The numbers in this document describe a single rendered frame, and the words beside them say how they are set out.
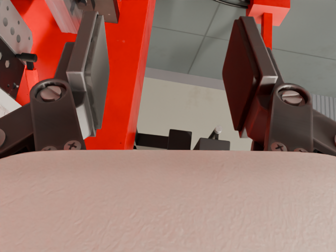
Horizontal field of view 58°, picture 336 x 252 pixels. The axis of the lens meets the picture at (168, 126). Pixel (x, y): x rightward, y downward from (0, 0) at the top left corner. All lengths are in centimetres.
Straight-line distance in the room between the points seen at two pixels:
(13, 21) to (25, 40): 6
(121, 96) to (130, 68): 11
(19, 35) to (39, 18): 56
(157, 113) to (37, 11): 211
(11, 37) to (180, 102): 269
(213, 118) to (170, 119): 48
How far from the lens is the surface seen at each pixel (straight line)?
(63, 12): 108
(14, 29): 73
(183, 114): 324
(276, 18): 240
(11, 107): 75
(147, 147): 159
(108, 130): 104
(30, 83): 75
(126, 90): 108
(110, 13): 118
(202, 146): 116
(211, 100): 337
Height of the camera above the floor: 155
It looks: 17 degrees down
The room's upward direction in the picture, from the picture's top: 173 degrees counter-clockwise
